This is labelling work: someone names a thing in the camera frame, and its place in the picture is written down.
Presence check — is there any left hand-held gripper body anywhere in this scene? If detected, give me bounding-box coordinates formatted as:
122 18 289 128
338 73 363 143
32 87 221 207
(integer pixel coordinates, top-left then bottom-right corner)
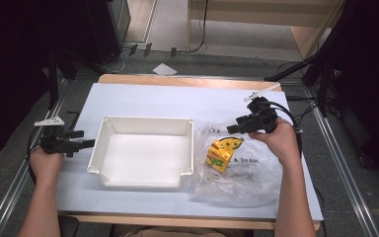
34 117 81 158

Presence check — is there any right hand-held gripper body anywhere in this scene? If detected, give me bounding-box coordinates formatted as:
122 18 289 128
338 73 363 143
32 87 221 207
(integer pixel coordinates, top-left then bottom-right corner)
235 82 282 134

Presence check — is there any yellow snack packet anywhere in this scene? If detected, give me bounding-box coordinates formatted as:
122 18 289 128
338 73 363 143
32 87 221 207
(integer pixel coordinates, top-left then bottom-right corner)
205 138 235 174

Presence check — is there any clear plastic bag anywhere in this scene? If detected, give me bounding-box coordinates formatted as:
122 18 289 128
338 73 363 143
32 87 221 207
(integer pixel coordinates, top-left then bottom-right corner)
189 121 284 209

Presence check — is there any white plastic bin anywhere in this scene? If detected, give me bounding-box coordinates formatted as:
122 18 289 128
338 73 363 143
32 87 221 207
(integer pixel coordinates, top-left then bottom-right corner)
86 115 195 190

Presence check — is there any person's left hand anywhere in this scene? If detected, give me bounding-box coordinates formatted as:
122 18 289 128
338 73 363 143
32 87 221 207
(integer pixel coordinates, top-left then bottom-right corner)
29 146 65 186

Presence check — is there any person's right hand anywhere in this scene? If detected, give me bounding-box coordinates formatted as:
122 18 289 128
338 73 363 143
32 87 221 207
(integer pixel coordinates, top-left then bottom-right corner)
248 118 302 166

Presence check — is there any black stand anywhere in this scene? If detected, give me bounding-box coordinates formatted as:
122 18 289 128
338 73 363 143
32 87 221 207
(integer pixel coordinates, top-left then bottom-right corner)
264 48 337 119
44 48 80 111

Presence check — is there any white table mat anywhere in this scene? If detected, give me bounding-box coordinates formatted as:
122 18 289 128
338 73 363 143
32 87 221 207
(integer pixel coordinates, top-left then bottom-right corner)
56 82 324 222

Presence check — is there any white paper sheet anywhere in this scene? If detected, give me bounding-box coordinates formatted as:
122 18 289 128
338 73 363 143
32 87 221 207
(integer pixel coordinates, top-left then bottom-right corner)
152 62 178 77

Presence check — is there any dark cabinet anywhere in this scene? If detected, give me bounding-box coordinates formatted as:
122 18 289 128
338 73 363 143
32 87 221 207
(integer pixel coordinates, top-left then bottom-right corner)
78 0 132 65

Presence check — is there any black cable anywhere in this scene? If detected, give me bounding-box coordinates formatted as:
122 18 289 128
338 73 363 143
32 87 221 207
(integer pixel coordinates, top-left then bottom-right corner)
176 0 209 54
268 100 304 158

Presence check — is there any aluminium rail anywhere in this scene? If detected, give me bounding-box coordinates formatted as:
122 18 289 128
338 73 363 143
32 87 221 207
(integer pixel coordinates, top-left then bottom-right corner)
310 104 379 237
0 78 69 237

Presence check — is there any wooden furniture frame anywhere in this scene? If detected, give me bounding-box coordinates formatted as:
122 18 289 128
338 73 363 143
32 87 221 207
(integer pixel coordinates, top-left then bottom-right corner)
186 0 345 60

